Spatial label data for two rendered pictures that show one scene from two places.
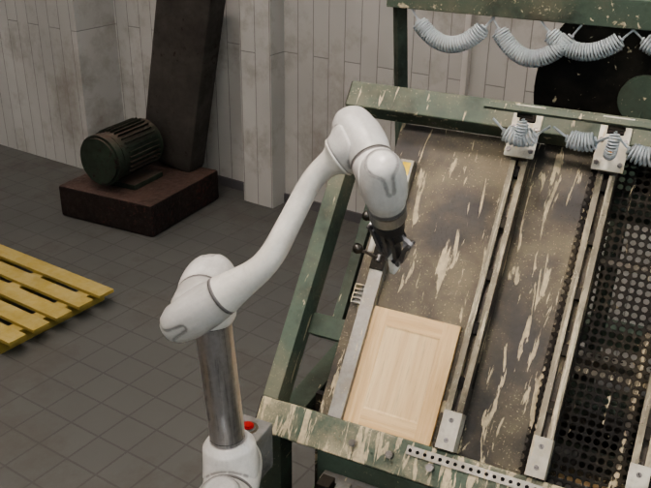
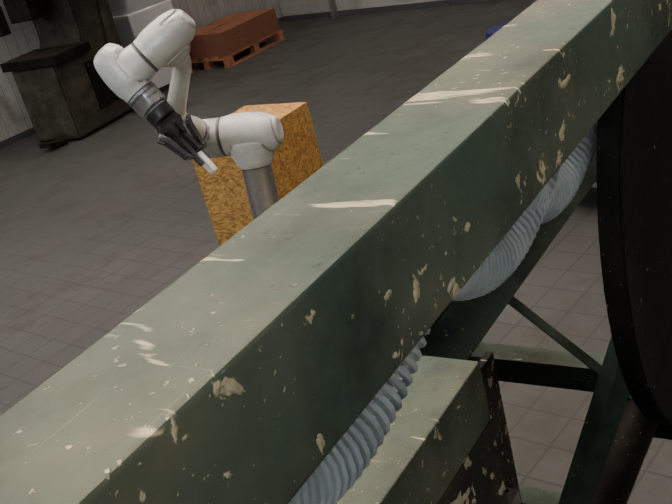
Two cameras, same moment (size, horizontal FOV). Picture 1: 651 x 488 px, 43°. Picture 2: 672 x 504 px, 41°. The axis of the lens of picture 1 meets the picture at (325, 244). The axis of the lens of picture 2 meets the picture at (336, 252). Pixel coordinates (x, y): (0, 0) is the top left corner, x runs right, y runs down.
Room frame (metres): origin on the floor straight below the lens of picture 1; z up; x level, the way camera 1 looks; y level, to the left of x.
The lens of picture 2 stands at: (2.66, -2.51, 2.41)
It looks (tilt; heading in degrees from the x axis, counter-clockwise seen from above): 24 degrees down; 102
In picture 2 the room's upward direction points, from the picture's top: 15 degrees counter-clockwise
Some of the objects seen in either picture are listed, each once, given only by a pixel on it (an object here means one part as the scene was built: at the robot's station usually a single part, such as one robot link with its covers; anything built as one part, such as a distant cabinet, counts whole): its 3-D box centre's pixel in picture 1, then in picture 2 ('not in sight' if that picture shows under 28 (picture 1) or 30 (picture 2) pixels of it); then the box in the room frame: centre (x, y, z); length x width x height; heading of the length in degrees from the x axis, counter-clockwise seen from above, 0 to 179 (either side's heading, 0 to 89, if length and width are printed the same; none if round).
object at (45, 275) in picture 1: (3, 294); not in sight; (4.61, 2.06, 0.06); 1.21 x 0.83 x 0.11; 54
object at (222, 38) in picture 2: not in sight; (231, 39); (-0.68, 10.21, 0.24); 1.36 x 0.98 x 0.47; 57
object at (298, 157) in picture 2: not in sight; (278, 230); (1.47, 1.86, 0.63); 0.50 x 0.42 x 1.25; 63
